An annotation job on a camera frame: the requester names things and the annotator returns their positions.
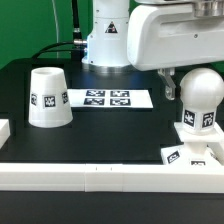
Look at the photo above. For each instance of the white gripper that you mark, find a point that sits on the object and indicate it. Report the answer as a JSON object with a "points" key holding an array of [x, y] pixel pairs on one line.
{"points": [[162, 37]]}

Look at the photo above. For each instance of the white lamp bulb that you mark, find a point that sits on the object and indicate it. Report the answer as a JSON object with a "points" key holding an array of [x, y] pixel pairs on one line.
{"points": [[202, 90]]}

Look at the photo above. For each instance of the white lamp base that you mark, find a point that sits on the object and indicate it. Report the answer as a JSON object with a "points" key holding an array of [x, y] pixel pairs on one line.
{"points": [[196, 149]]}

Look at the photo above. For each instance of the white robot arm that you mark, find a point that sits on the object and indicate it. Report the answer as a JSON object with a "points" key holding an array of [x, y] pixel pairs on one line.
{"points": [[107, 42]]}

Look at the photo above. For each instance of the white lamp shade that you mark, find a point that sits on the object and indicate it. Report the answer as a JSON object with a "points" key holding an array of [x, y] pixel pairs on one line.
{"points": [[49, 104]]}

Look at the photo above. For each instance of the white marker sheet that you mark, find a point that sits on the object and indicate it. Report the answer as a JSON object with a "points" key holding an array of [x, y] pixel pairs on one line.
{"points": [[109, 98]]}

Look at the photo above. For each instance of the white right wall block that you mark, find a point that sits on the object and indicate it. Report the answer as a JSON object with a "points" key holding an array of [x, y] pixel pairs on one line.
{"points": [[218, 149]]}

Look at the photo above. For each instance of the white wall block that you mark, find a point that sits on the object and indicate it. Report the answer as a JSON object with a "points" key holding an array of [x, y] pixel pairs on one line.
{"points": [[218, 149], [4, 131]]}

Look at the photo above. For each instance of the white front rail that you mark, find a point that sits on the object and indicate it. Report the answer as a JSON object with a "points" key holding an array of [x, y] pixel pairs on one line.
{"points": [[110, 178]]}

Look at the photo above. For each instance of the white left wall block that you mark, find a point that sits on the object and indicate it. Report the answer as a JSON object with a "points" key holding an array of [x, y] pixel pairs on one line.
{"points": [[4, 131]]}

